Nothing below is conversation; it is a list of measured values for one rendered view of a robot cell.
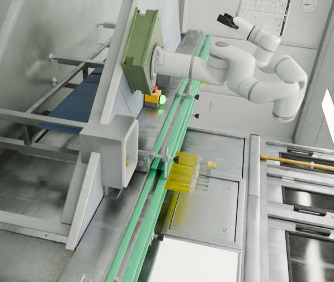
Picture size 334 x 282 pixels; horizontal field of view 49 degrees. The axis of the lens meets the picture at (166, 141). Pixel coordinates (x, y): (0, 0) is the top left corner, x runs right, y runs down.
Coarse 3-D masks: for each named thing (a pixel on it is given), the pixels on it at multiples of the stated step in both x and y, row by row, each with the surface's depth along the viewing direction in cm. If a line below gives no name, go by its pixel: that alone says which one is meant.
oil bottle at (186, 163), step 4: (180, 160) 171; (184, 160) 171; (188, 160) 171; (172, 164) 169; (176, 164) 168; (180, 164) 168; (184, 164) 168; (188, 164) 168; (192, 164) 169; (196, 164) 169; (192, 168) 167; (196, 168) 167; (200, 168) 169
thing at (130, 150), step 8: (136, 120) 138; (136, 128) 142; (128, 136) 129; (136, 136) 144; (128, 144) 146; (136, 144) 146; (128, 152) 149; (136, 152) 148; (136, 160) 150; (128, 168) 147; (128, 176) 144
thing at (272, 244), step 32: (192, 128) 230; (224, 160) 206; (256, 160) 202; (320, 160) 214; (256, 192) 179; (288, 192) 187; (320, 192) 188; (160, 224) 162; (256, 224) 161; (288, 224) 168; (320, 224) 168; (256, 256) 147; (288, 256) 152; (320, 256) 154
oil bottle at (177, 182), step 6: (174, 174) 162; (168, 180) 159; (174, 180) 159; (180, 180) 159; (186, 180) 159; (192, 180) 160; (168, 186) 161; (174, 186) 160; (180, 186) 159; (186, 186) 159; (192, 186) 158; (186, 192) 161
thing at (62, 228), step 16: (16, 0) 162; (128, 0) 157; (16, 16) 161; (128, 16) 154; (0, 32) 157; (0, 48) 155; (112, 48) 150; (0, 64) 155; (112, 64) 148; (96, 96) 144; (96, 112) 142; (80, 160) 136; (80, 176) 134; (80, 192) 132; (64, 208) 131; (16, 224) 130; (32, 224) 130; (48, 224) 129; (64, 224) 129
